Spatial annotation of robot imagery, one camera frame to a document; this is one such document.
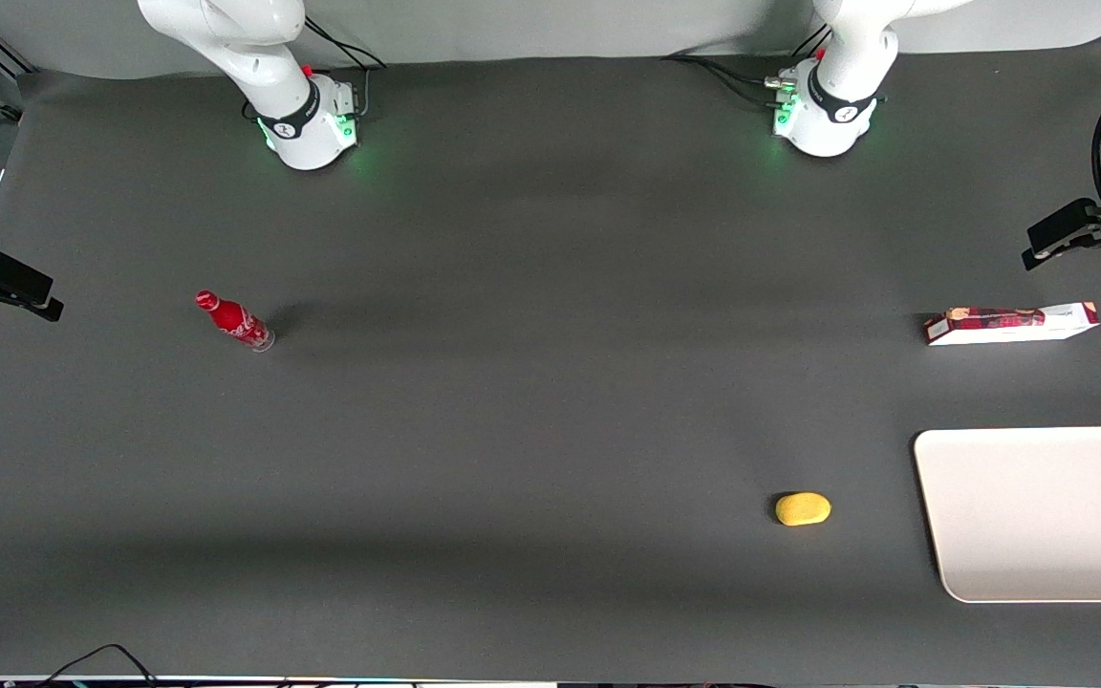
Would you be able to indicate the red cookie box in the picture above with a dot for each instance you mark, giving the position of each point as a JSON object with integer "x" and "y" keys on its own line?
{"x": 1009, "y": 325}

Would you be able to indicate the dark grey table mat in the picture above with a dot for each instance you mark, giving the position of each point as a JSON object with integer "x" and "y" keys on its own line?
{"x": 550, "y": 382}

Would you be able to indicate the yellow oval sponge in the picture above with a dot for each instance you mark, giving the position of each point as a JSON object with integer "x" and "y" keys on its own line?
{"x": 803, "y": 509}

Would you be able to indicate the white rectangular tray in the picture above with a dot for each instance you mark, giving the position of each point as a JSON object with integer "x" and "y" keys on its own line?
{"x": 1038, "y": 516}

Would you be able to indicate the light grey backdrop sheet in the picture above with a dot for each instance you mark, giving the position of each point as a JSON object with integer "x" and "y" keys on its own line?
{"x": 512, "y": 29}

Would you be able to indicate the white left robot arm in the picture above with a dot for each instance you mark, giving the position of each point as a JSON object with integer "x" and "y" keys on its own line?
{"x": 837, "y": 110}

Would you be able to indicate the red soda bottle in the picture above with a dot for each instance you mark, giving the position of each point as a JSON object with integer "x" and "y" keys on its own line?
{"x": 233, "y": 320}

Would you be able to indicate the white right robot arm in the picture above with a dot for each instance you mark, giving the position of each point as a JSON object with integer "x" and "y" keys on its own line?
{"x": 297, "y": 115}

